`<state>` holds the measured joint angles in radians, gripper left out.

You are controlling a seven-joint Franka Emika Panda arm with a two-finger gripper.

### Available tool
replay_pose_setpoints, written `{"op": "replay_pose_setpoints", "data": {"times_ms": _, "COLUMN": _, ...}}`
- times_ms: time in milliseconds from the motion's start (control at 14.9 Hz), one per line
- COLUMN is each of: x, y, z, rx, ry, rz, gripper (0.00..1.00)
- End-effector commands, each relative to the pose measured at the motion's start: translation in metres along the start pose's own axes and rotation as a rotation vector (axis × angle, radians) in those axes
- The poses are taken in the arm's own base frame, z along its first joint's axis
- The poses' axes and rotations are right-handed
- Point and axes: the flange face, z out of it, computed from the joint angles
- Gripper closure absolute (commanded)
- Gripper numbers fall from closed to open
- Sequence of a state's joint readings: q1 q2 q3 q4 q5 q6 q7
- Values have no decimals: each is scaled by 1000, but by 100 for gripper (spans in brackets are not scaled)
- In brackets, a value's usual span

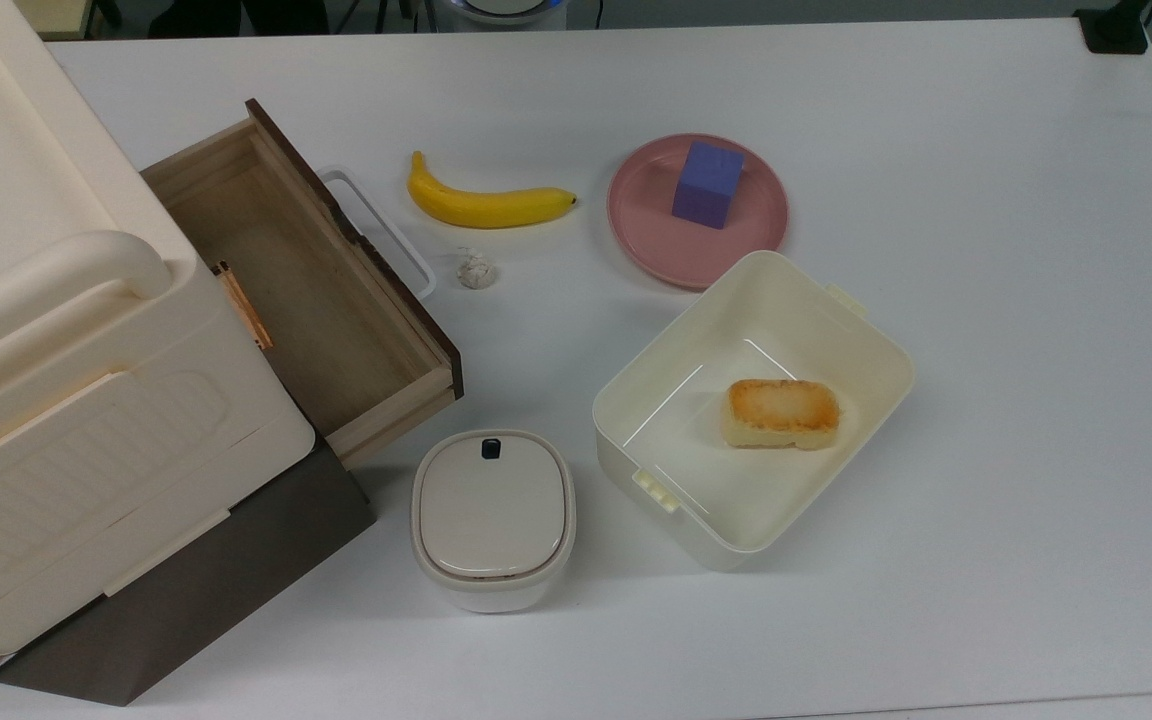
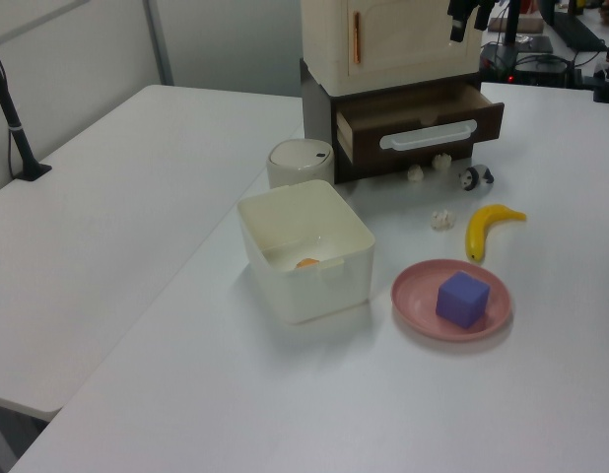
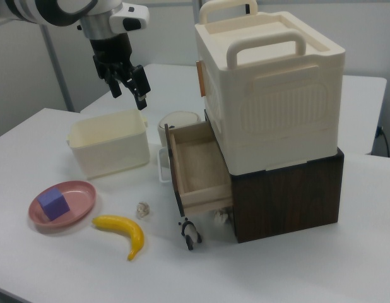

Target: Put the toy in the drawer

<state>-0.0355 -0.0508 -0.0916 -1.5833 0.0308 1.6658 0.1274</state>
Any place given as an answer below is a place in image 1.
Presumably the copper cabinet handle strip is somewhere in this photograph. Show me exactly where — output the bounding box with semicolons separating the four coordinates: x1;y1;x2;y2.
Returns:
214;260;275;352

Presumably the black table clamp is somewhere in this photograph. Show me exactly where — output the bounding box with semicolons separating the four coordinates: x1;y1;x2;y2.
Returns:
1074;0;1152;56

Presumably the tan background furniture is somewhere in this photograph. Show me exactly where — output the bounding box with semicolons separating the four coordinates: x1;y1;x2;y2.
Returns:
14;0;122;39

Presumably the yellow toy banana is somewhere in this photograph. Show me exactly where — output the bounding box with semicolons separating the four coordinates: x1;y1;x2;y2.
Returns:
407;150;578;230

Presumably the white ball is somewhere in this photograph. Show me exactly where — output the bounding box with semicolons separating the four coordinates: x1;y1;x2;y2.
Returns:
456;248;498;292

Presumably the pink round plate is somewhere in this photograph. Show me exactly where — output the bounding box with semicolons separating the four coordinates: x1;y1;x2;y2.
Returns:
607;133;790;292

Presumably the small white lidded trash can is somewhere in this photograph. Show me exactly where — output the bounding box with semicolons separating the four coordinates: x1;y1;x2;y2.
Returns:
410;429;577;614

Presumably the wooden drawer with dark front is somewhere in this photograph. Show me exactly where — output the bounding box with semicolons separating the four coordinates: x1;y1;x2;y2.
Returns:
141;98;464;471

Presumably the purple cube block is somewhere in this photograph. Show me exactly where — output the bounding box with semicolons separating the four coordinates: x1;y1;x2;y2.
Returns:
672;140;745;231

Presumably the toasted bread toy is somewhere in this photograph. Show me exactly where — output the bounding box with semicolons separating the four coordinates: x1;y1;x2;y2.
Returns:
723;378;841;451

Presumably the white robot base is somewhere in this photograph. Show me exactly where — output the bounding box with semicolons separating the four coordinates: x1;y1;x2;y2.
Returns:
446;0;567;31

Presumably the cream plastic open bin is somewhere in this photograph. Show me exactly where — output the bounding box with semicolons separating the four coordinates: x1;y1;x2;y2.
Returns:
592;250;916;573

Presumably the white loop drawer handle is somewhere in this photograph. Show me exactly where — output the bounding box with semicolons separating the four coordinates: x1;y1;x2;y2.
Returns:
319;165;437;301

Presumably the cream plastic storage cabinet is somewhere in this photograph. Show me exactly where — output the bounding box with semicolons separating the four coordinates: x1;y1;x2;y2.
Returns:
0;0;318;656

